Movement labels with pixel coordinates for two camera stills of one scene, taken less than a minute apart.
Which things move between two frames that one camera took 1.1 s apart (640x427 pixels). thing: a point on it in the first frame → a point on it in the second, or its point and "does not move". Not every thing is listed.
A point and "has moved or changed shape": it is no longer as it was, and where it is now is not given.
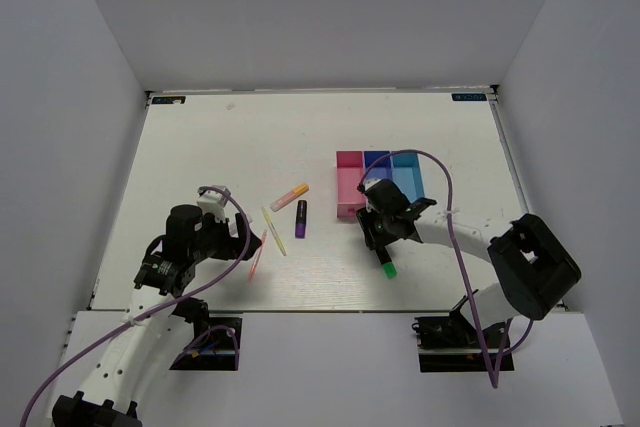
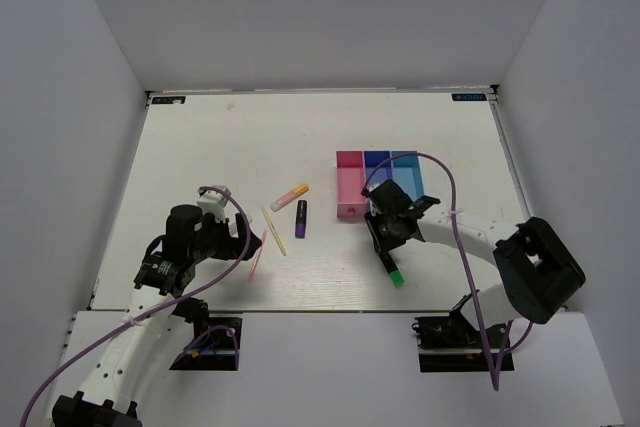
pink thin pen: (257, 257) does not move
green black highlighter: (386, 262) has moved or changed shape
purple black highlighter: (301, 219) does not move
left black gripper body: (216, 240) does not move
